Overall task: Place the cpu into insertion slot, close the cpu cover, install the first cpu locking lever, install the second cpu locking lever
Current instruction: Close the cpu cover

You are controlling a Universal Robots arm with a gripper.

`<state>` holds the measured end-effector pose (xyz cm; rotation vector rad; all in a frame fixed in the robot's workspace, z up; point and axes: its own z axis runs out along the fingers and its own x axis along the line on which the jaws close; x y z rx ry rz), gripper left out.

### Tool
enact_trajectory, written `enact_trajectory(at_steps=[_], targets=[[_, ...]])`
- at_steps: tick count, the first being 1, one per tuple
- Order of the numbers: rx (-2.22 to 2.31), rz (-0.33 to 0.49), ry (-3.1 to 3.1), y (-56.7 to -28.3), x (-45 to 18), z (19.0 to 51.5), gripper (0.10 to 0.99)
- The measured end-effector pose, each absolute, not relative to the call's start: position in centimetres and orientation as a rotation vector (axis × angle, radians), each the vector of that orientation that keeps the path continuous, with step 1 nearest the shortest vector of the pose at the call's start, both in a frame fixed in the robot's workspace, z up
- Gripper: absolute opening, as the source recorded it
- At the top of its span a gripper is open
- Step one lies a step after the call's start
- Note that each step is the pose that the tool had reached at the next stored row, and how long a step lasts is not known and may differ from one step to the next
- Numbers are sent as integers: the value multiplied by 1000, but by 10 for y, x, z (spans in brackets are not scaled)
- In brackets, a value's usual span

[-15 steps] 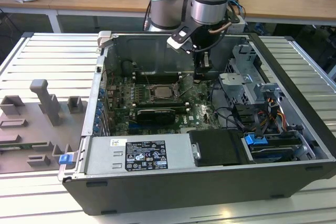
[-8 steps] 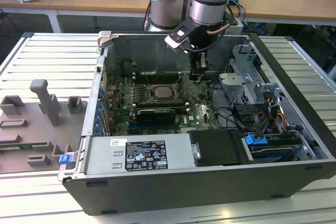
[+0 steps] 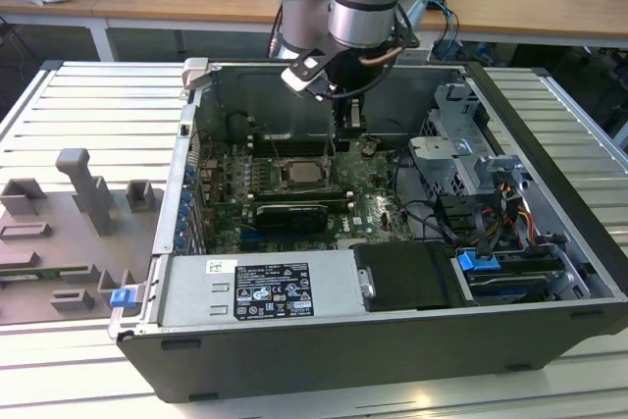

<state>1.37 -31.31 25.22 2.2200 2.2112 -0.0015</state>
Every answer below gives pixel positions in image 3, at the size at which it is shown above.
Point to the CPU socket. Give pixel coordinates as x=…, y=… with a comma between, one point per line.
x=282, y=178

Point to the grey power supply unit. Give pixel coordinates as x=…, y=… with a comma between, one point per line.
x=196, y=286

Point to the green RAM stick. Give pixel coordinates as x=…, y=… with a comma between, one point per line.
x=44, y=272

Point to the silver metal drive cage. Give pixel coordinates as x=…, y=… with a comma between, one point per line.
x=441, y=159

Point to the black open PC case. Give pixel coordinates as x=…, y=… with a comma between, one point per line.
x=314, y=365

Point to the grey parts rack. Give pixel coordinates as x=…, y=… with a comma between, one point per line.
x=88, y=193

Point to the blue case latch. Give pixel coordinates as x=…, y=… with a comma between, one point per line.
x=121, y=299

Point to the black graphics card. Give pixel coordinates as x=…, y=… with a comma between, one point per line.
x=289, y=218

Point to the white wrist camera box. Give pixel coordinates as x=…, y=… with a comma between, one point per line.
x=299, y=76

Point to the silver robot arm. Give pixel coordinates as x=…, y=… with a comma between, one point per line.
x=363, y=7

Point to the blue disk carrier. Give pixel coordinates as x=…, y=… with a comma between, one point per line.
x=473, y=261

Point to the black cylindrical capacitor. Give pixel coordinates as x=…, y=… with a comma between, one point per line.
x=236, y=124

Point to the green motherboard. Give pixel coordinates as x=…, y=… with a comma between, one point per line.
x=373, y=213

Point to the black RAM slot bank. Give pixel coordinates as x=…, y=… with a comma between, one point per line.
x=294, y=194
x=289, y=146

